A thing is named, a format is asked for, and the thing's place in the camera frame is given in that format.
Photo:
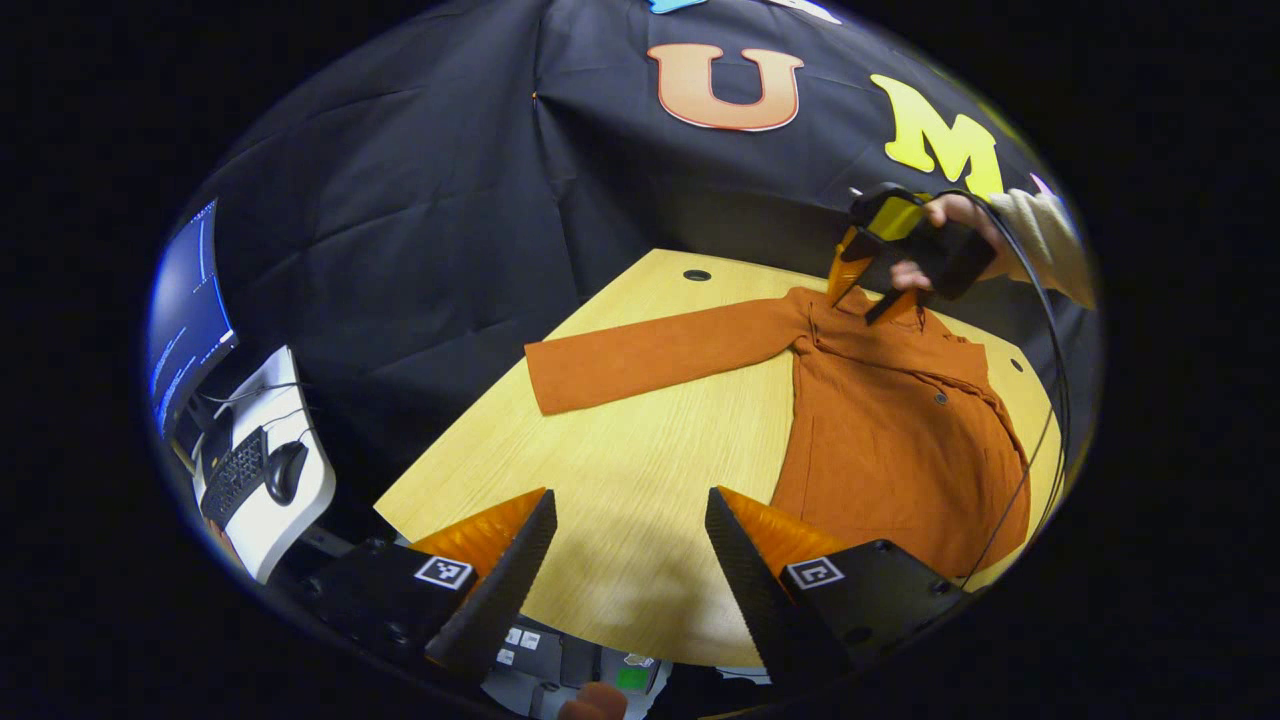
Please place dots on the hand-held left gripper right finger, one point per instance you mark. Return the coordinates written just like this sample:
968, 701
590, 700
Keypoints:
755, 590

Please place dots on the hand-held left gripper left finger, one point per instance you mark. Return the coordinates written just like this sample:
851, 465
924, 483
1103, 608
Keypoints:
505, 590

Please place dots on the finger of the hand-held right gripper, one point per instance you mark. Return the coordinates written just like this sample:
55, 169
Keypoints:
843, 265
885, 308

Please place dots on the orange button-up shirt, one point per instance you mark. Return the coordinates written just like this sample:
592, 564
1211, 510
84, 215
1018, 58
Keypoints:
880, 450

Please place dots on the grey box with white stickers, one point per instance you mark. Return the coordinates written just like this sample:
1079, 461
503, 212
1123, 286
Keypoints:
540, 650

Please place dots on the small green object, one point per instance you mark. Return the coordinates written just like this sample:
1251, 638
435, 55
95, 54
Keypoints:
632, 678

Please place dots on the white side desk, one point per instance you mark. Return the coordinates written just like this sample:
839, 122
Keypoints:
290, 500

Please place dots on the black computer mouse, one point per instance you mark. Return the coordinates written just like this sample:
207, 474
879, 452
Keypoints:
285, 472

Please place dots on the black computer keyboard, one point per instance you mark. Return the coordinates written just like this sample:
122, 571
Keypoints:
235, 478

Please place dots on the black backdrop cloth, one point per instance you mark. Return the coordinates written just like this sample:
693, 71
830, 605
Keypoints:
420, 250

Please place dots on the computer monitor with blue screen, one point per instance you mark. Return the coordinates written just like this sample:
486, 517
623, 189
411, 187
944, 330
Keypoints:
185, 310

